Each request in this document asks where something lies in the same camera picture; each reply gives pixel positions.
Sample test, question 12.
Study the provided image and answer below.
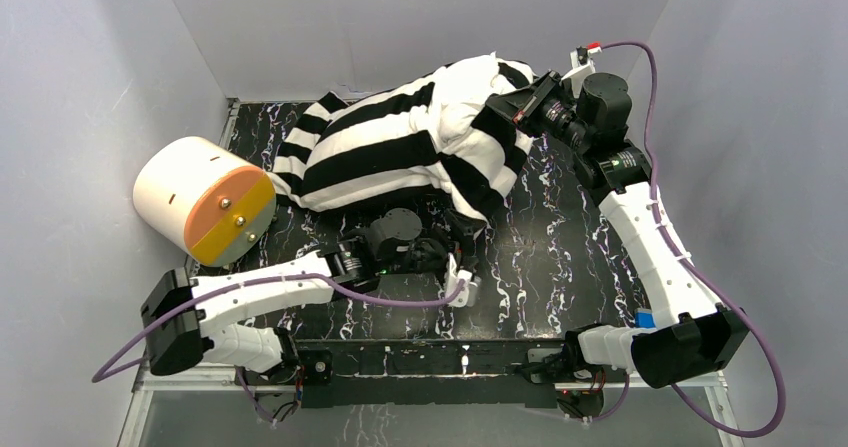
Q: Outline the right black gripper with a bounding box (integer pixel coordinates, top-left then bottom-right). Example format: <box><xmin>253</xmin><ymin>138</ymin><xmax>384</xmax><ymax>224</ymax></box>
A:
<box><xmin>486</xmin><ymin>70</ymin><xmax>593</xmax><ymax>153</ymax></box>

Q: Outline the black white striped pillowcase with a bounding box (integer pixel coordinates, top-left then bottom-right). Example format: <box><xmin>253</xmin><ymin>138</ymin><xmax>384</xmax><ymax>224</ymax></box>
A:
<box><xmin>268</xmin><ymin>53</ymin><xmax>536</xmax><ymax>222</ymax></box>

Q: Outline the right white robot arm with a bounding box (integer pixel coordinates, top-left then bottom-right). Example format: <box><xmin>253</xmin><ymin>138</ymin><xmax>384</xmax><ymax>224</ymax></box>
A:
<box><xmin>485</xmin><ymin>72</ymin><xmax>749</xmax><ymax>388</ymax></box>

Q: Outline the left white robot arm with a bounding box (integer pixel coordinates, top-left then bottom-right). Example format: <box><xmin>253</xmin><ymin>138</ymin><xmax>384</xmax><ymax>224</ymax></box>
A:
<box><xmin>140</xmin><ymin>209</ymin><xmax>470</xmax><ymax>383</ymax></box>

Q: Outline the white orange cylinder roll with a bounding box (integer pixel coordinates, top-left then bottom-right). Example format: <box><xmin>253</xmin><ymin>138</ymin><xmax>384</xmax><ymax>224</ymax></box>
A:
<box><xmin>132</xmin><ymin>136</ymin><xmax>277</xmax><ymax>267</ymax></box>

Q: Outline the small blue object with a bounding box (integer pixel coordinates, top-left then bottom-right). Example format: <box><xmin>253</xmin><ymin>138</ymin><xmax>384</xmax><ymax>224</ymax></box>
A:
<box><xmin>634</xmin><ymin>308</ymin><xmax>656</xmax><ymax>329</ymax></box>

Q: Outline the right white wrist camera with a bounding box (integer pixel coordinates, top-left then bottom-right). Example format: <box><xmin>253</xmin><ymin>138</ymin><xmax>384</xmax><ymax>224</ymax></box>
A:
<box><xmin>562</xmin><ymin>44</ymin><xmax>602</xmax><ymax>83</ymax></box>

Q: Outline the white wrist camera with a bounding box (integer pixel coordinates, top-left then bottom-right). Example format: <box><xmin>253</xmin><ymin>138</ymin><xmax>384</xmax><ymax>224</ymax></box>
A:
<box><xmin>562</xmin><ymin>44</ymin><xmax>602</xmax><ymax>83</ymax></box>
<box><xmin>444</xmin><ymin>270</ymin><xmax>477</xmax><ymax>308</ymax></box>

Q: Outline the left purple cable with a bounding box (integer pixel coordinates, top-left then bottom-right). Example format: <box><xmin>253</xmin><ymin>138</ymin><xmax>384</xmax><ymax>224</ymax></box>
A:
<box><xmin>90</xmin><ymin>269</ymin><xmax>472</xmax><ymax>385</ymax></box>

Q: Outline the purple cable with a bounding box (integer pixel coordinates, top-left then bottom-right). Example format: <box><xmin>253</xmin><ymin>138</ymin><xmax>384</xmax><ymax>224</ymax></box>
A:
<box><xmin>596</xmin><ymin>41</ymin><xmax>790</xmax><ymax>438</ymax></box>
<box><xmin>90</xmin><ymin>269</ymin><xmax>472</xmax><ymax>385</ymax></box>

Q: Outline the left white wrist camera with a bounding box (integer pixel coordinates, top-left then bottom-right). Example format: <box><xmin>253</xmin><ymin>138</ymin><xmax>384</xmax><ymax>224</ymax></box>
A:
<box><xmin>444</xmin><ymin>270</ymin><xmax>477</xmax><ymax>308</ymax></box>

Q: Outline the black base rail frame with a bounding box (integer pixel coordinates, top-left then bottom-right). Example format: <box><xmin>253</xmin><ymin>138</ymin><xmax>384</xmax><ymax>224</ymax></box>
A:
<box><xmin>238</xmin><ymin>335</ymin><xmax>624</xmax><ymax>419</ymax></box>

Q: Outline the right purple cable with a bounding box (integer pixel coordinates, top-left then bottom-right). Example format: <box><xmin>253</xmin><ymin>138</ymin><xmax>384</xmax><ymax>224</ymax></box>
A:
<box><xmin>596</xmin><ymin>41</ymin><xmax>790</xmax><ymax>438</ymax></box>

